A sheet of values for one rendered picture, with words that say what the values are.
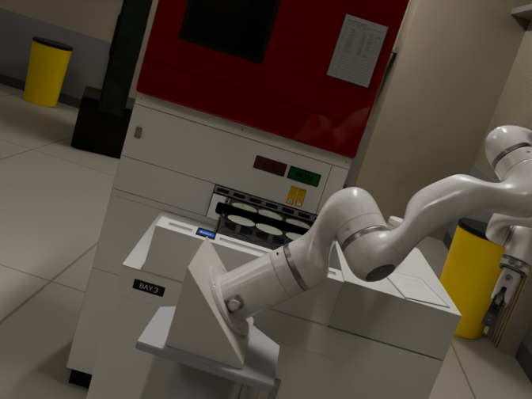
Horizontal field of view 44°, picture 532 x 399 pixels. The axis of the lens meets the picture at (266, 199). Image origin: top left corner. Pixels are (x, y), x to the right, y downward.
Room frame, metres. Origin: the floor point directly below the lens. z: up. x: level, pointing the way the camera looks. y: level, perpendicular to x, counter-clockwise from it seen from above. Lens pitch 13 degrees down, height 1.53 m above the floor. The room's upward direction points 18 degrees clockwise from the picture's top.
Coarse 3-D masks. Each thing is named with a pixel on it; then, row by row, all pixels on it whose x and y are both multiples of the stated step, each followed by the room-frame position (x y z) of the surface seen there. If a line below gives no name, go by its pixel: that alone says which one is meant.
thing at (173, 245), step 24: (168, 240) 1.76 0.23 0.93; (192, 240) 1.76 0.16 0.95; (216, 240) 1.79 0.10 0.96; (144, 264) 1.76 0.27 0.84; (168, 264) 1.76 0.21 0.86; (240, 264) 1.77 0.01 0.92; (312, 288) 1.78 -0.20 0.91; (336, 288) 1.78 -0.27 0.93; (288, 312) 1.78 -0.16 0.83; (312, 312) 1.78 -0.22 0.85
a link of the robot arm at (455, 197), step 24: (504, 168) 1.52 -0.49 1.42; (528, 168) 1.49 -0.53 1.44; (432, 192) 1.49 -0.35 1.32; (456, 192) 1.48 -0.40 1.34; (480, 192) 1.48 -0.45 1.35; (504, 192) 1.46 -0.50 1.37; (528, 192) 1.45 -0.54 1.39; (408, 216) 1.47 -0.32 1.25; (432, 216) 1.47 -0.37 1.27; (456, 216) 1.49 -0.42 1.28; (528, 216) 1.48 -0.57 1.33; (360, 240) 1.44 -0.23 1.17; (384, 240) 1.43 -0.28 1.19; (408, 240) 1.45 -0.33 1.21; (360, 264) 1.42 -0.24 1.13; (384, 264) 1.42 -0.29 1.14
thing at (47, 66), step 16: (32, 48) 7.69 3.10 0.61; (48, 48) 7.62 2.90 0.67; (64, 48) 7.71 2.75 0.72; (32, 64) 7.66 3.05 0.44; (48, 64) 7.64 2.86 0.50; (64, 64) 7.78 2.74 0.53; (32, 80) 7.65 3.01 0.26; (48, 80) 7.67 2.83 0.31; (32, 96) 7.65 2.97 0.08; (48, 96) 7.70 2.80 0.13
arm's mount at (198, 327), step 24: (192, 264) 1.41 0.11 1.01; (192, 288) 1.38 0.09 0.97; (192, 312) 1.38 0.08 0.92; (216, 312) 1.39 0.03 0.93; (168, 336) 1.38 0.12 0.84; (192, 336) 1.38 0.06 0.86; (216, 336) 1.38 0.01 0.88; (240, 336) 1.46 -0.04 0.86; (216, 360) 1.38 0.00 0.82; (240, 360) 1.37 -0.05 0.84
